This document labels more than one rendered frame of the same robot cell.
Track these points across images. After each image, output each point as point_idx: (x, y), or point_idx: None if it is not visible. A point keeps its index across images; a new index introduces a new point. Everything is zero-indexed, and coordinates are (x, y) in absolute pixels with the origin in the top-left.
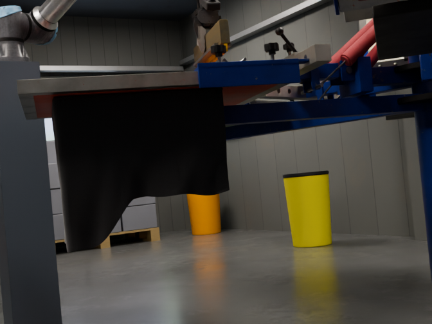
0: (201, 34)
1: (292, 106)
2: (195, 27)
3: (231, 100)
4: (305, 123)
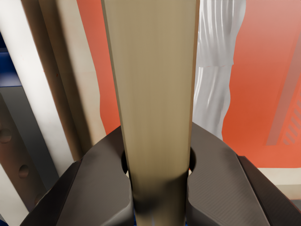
0: (219, 171)
1: (4, 50)
2: (295, 224)
3: (109, 132)
4: (0, 225)
